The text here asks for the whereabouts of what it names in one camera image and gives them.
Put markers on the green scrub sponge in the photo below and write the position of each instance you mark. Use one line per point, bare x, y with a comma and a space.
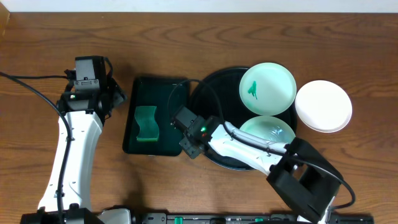
148, 128

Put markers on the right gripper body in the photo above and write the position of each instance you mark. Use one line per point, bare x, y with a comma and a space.
190, 150

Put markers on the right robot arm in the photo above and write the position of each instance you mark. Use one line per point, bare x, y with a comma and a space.
298, 173

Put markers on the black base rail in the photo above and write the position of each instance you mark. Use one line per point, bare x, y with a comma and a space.
298, 215

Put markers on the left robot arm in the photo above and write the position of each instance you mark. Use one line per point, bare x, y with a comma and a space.
67, 196

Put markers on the white plate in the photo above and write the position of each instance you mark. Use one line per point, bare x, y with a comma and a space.
323, 106

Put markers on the black rectangular tray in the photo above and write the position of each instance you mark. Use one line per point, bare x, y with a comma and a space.
167, 94

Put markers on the mint green plate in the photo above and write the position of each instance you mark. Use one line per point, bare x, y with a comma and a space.
267, 89
269, 128

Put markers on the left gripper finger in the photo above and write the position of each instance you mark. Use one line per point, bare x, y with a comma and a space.
71, 74
116, 94

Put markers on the round black tray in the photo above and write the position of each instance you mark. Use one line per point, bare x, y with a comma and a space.
225, 83

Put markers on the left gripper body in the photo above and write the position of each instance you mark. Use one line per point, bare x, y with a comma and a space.
116, 94

